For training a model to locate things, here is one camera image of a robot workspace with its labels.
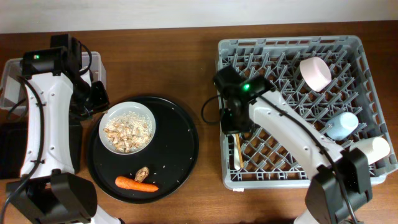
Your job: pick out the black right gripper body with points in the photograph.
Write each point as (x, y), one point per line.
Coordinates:
(231, 119)

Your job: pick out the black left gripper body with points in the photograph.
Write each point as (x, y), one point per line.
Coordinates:
(97, 99)

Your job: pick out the grey plate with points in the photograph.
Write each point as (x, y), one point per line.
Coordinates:
(118, 109)

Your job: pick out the rice and food scraps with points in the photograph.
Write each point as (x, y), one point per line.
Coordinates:
(128, 132)

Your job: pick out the white plastic fork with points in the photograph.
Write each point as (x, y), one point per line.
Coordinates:
(236, 159)

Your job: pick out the pink white small bowl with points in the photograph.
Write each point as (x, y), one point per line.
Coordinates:
(316, 73)

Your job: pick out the light blue plastic cup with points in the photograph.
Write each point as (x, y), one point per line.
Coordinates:
(342, 125)

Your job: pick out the white paper cup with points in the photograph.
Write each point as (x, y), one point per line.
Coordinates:
(374, 148)

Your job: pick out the wooden chopstick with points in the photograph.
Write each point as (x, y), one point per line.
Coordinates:
(240, 153)

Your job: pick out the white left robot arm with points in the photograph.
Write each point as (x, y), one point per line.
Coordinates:
(58, 88)

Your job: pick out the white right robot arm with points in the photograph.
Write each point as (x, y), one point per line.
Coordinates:
(340, 179)

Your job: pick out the grey plastic dishwasher rack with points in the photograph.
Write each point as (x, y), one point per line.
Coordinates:
(266, 164)

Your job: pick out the small white label sticker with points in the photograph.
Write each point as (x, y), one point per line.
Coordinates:
(237, 189)

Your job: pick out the orange carrot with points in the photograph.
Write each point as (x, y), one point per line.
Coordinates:
(129, 184)

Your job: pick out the brown food lump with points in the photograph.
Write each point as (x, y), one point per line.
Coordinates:
(141, 174)

